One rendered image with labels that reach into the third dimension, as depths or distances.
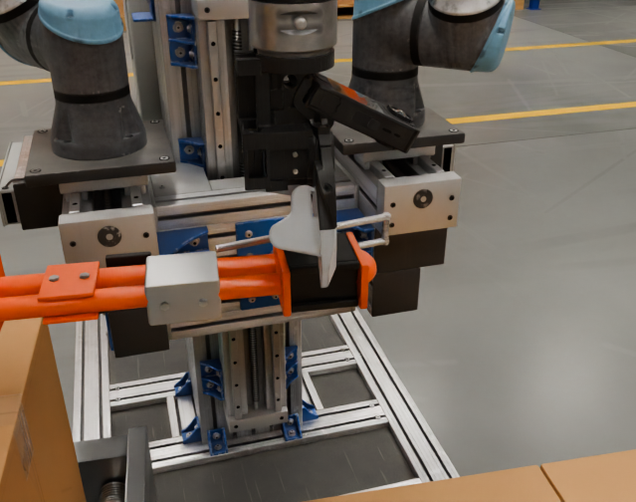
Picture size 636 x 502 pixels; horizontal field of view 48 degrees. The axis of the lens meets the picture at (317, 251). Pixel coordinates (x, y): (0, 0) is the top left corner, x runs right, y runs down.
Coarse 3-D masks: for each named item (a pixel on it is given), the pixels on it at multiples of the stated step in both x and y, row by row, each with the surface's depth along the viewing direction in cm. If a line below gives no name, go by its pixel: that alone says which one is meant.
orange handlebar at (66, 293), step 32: (256, 256) 72; (0, 288) 67; (32, 288) 68; (64, 288) 66; (96, 288) 69; (128, 288) 66; (224, 288) 67; (256, 288) 68; (0, 320) 65; (64, 320) 66
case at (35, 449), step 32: (32, 320) 87; (0, 352) 81; (32, 352) 81; (0, 384) 76; (32, 384) 79; (0, 416) 72; (32, 416) 78; (64, 416) 95; (0, 448) 68; (32, 448) 76; (64, 448) 93; (0, 480) 64; (32, 480) 75; (64, 480) 91
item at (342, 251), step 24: (336, 240) 72; (288, 264) 68; (312, 264) 68; (336, 264) 68; (360, 264) 68; (288, 288) 67; (312, 288) 69; (336, 288) 69; (360, 288) 69; (288, 312) 68
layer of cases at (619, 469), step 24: (600, 456) 122; (624, 456) 122; (456, 480) 117; (480, 480) 117; (504, 480) 117; (528, 480) 117; (552, 480) 117; (576, 480) 117; (600, 480) 117; (624, 480) 117
